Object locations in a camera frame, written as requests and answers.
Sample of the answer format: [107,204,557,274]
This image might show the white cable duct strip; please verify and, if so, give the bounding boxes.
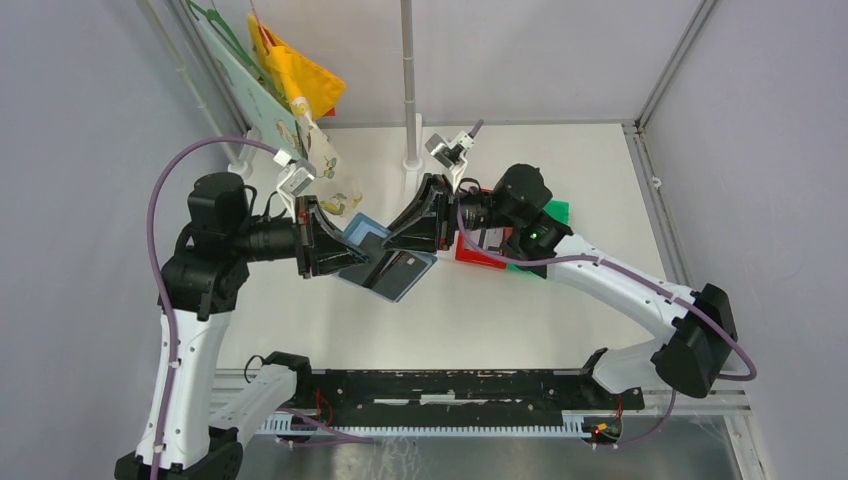
[255,413,591,440]

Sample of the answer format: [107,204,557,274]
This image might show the cream patterned cloth bag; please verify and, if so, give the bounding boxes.
[291,96,363,218]

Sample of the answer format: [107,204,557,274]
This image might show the green plastic bin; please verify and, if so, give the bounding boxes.
[503,200,573,260]

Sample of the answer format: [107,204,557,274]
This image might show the left white stand post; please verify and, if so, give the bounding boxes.
[136,0,255,139]

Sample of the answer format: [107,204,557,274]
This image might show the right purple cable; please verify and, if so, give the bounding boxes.
[454,119,758,450]

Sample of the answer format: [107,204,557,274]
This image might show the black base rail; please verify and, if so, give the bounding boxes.
[284,369,645,427]

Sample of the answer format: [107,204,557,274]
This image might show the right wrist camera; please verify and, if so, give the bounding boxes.
[425,131,475,192]

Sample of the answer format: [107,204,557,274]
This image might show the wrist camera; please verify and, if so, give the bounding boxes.
[273,150,316,218]
[425,131,475,192]

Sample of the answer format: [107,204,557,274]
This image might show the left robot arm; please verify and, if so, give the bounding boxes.
[114,172,368,479]

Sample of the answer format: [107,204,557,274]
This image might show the yellow cloth bag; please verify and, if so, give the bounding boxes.
[247,13,346,120]

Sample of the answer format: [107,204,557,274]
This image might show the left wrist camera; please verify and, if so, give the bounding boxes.
[273,150,316,218]

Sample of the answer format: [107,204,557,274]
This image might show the red plastic bin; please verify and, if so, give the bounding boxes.
[454,208,507,270]

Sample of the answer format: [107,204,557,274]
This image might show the light green hanging board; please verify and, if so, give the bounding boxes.
[195,18,307,160]

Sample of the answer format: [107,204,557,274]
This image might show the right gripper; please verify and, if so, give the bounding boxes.
[380,172,520,254]

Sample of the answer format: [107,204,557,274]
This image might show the metal pole with white base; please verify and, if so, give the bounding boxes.
[400,0,423,201]

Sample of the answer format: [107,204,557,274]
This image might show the green hanger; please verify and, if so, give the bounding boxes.
[186,1,281,100]

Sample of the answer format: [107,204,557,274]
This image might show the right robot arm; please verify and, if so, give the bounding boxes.
[383,164,741,408]

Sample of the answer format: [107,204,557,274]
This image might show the blue card holder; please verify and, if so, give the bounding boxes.
[336,213,437,303]

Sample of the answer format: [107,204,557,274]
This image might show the white cards in red bin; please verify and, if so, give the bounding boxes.
[470,228,512,255]

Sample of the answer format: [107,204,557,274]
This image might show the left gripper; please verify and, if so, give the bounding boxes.
[231,194,372,277]

